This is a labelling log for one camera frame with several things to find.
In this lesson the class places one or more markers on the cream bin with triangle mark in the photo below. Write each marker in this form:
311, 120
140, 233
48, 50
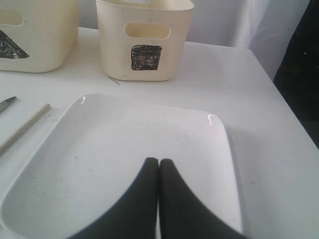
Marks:
36, 36

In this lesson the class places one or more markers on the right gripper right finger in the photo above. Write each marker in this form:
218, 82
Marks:
182, 215

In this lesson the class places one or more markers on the cream bin with square mark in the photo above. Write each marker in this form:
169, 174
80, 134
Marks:
142, 40

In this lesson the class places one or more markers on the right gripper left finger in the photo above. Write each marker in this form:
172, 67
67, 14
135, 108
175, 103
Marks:
134, 215

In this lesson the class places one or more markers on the white square plate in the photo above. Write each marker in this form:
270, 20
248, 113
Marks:
96, 150

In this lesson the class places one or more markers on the small metal pin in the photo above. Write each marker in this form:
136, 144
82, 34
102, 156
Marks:
114, 80

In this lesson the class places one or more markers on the steel table knife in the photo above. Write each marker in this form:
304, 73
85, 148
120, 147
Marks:
6, 103

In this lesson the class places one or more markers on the wooden chopstick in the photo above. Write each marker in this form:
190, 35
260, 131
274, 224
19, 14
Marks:
23, 128

